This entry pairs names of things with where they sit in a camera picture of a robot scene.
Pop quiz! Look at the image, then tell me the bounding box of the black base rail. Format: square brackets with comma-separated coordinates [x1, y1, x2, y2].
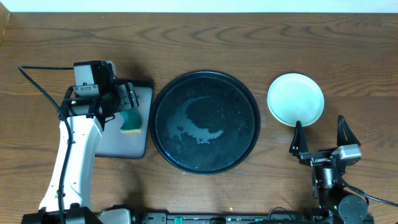
[93, 205, 376, 224]

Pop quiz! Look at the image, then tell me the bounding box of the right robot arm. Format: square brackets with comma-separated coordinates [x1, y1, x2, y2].
[289, 115, 374, 223]

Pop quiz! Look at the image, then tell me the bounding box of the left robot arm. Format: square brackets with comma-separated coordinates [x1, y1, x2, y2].
[22, 60, 142, 223]

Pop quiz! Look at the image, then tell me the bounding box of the green yellow sponge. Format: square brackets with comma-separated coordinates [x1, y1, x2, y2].
[120, 108, 142, 134]

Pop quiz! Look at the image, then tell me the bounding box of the light blue plate front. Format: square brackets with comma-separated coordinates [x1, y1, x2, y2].
[267, 73, 325, 127]

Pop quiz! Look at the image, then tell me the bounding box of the black rectangular sponge tray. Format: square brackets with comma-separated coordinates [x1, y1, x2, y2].
[96, 80, 154, 159]

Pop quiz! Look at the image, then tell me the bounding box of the round black serving tray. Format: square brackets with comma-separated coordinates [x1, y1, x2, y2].
[149, 70, 261, 175]

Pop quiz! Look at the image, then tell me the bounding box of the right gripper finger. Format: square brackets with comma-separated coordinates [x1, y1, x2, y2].
[336, 115, 361, 146]
[289, 121, 309, 155]

